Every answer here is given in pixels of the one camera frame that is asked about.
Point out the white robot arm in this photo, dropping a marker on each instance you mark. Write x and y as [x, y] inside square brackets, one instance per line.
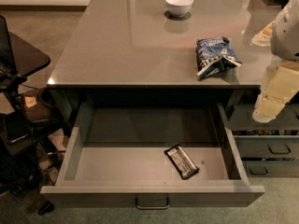
[284, 41]

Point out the grey right drawer stack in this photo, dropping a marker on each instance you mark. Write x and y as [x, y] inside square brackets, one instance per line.
[267, 149]

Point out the black laptop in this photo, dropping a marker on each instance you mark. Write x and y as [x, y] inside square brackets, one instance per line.
[7, 63]

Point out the blue chip bag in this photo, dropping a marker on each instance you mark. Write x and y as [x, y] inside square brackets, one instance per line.
[214, 56]

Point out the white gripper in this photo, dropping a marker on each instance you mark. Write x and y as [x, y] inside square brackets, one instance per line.
[286, 34]

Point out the brown bag with note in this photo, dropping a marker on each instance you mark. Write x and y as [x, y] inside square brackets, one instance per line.
[38, 106]

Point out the black rxbar chocolate wrapper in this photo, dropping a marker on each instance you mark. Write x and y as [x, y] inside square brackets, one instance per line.
[182, 162]

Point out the metal drawer handle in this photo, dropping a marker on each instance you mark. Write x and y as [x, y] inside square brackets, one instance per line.
[151, 203]

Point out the open grey top drawer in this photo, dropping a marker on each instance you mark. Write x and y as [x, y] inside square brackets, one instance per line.
[115, 155]

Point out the white ceramic bowl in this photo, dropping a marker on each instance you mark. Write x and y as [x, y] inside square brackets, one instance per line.
[178, 8]

